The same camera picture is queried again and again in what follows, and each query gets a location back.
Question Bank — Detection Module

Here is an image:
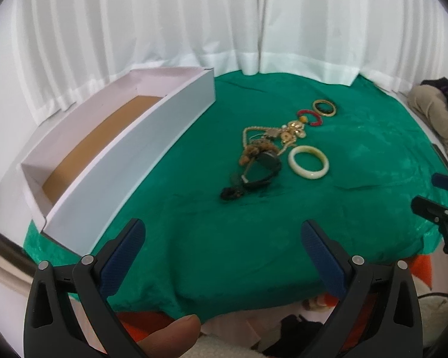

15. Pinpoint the white jade bangle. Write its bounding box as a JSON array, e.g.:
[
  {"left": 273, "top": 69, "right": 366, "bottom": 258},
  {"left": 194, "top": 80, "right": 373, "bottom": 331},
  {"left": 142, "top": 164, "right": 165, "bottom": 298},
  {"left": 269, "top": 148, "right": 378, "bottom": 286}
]
[{"left": 288, "top": 146, "right": 329, "bottom": 180}]

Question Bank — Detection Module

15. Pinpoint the gold bangle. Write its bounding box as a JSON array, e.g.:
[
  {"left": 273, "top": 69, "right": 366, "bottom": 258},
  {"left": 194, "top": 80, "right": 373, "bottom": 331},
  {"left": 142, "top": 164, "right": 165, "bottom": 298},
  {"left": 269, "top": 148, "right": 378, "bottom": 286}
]
[{"left": 312, "top": 99, "right": 337, "bottom": 117}]

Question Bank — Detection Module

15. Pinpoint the gold pendant jewelry cluster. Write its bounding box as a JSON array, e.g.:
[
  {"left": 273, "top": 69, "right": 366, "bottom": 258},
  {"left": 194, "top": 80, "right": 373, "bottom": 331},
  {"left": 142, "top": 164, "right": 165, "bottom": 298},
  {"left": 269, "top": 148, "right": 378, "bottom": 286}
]
[{"left": 279, "top": 121, "right": 307, "bottom": 148}]

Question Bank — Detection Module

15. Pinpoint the brown bead bracelet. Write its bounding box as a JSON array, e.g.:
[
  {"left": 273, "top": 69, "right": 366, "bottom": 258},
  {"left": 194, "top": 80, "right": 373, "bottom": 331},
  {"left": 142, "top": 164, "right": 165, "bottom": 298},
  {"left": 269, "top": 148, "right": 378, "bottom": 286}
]
[{"left": 238, "top": 138, "right": 275, "bottom": 167}]

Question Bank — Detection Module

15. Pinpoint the gold chain necklace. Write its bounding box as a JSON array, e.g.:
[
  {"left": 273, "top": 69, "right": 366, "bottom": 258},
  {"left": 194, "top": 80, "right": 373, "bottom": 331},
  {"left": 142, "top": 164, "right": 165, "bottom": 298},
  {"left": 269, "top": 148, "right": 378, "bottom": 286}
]
[{"left": 241, "top": 125, "right": 285, "bottom": 158}]

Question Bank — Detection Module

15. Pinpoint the person's left hand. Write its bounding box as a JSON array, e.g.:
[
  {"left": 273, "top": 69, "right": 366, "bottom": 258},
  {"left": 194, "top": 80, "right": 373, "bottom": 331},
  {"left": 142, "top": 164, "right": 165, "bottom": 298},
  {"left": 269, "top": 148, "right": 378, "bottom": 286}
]
[{"left": 137, "top": 314, "right": 201, "bottom": 358}]

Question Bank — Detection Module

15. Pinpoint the white cardboard box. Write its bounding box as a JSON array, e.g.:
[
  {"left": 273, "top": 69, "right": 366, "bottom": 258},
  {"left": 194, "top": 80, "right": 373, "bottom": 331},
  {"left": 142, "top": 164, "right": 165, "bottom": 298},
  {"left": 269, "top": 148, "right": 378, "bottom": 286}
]
[{"left": 17, "top": 67, "right": 215, "bottom": 255}]

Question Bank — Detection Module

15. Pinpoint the green satin cloth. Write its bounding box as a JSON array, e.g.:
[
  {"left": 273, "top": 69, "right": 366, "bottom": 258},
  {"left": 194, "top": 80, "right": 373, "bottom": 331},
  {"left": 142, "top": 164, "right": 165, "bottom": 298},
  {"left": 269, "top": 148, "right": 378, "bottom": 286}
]
[{"left": 24, "top": 72, "right": 448, "bottom": 320}]

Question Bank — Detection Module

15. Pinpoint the white curtain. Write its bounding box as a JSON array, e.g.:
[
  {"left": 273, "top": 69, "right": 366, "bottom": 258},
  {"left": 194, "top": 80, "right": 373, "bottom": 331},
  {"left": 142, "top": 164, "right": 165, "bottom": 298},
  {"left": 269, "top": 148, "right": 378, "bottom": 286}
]
[{"left": 11, "top": 0, "right": 444, "bottom": 123}]

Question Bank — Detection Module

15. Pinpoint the red bead bracelet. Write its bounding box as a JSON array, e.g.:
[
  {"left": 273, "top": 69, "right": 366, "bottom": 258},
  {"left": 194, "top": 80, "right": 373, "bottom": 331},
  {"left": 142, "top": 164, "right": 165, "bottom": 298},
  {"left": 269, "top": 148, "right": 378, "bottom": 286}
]
[{"left": 297, "top": 109, "right": 324, "bottom": 127}]

